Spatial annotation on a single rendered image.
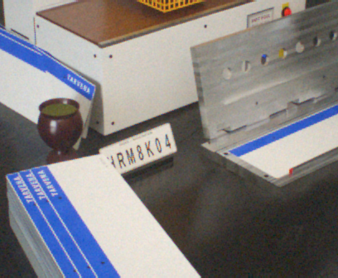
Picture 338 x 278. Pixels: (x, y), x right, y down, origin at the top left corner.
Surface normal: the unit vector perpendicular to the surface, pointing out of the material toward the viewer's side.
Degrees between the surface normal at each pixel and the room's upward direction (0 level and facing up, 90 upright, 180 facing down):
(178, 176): 0
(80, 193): 0
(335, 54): 75
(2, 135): 0
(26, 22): 90
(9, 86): 63
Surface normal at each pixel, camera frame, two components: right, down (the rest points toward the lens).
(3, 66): -0.66, -0.11
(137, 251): 0.00, -0.88
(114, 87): 0.64, 0.36
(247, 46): 0.62, 0.13
